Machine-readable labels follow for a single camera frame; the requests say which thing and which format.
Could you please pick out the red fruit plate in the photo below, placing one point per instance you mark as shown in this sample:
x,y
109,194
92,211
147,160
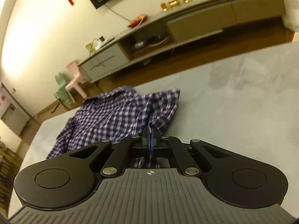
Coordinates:
x,y
137,19

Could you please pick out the yellow cup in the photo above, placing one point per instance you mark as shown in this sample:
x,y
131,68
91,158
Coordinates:
x,y
89,47

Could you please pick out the pale room door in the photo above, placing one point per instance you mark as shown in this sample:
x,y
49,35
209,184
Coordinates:
x,y
14,116

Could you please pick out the golden ornament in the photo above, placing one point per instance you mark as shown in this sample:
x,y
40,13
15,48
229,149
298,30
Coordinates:
x,y
174,3

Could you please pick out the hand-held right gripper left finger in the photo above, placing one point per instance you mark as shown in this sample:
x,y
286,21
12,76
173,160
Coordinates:
x,y
146,144

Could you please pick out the dark wooden furniture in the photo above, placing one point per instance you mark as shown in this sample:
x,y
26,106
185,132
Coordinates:
x,y
8,168

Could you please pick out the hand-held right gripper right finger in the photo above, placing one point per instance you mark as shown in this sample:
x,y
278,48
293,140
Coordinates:
x,y
153,144

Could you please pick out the dark slipper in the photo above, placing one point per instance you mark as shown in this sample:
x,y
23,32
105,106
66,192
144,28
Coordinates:
x,y
55,107

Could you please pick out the blue plaid shirt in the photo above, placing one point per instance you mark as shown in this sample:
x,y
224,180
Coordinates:
x,y
112,116

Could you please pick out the long grey low cabinet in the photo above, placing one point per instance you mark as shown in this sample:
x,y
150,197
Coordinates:
x,y
198,23

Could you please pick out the black charger plug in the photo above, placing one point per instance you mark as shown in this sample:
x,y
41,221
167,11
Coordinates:
x,y
101,38

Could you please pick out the white curtain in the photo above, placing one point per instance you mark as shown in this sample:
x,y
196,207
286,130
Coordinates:
x,y
292,16

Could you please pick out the green plastic chair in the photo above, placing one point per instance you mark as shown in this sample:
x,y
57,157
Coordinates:
x,y
62,93

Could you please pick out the white power strip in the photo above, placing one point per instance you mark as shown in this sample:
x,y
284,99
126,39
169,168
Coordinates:
x,y
105,43

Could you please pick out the pink plastic chair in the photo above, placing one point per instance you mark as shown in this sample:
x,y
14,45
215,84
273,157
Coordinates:
x,y
76,84

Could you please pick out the red door decoration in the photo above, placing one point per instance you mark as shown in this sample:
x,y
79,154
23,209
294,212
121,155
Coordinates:
x,y
2,97

